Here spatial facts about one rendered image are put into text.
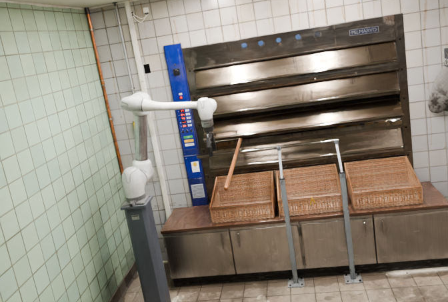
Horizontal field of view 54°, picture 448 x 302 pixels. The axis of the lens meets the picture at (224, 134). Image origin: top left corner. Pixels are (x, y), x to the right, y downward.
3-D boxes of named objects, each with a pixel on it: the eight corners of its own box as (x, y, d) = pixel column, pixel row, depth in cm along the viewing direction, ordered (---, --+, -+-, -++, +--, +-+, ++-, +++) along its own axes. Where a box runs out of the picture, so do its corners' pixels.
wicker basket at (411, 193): (345, 190, 416) (343, 162, 410) (409, 184, 406) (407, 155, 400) (353, 211, 369) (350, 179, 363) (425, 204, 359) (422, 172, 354)
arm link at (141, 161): (128, 187, 359) (138, 178, 380) (147, 189, 357) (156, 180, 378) (125, 93, 340) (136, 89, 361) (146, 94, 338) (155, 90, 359)
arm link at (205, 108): (212, 119, 320) (215, 115, 333) (208, 98, 317) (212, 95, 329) (197, 121, 323) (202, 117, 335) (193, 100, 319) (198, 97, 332)
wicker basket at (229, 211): (219, 203, 435) (215, 176, 429) (277, 197, 425) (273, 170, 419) (211, 224, 388) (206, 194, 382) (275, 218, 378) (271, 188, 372)
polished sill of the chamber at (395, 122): (207, 146, 431) (207, 143, 430) (400, 123, 403) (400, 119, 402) (206, 148, 425) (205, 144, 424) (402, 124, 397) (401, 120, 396)
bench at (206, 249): (185, 259, 456) (175, 207, 444) (433, 239, 418) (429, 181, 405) (171, 290, 402) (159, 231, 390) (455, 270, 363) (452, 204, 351)
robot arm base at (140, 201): (120, 209, 338) (118, 202, 337) (129, 198, 360) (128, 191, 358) (143, 207, 335) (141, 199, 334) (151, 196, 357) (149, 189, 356)
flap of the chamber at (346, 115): (204, 142, 416) (204, 124, 426) (403, 117, 388) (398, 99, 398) (203, 141, 414) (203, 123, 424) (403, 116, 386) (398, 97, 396)
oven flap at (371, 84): (202, 117, 418) (199, 97, 421) (399, 91, 390) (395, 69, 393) (201, 116, 414) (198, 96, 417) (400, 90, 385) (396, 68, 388)
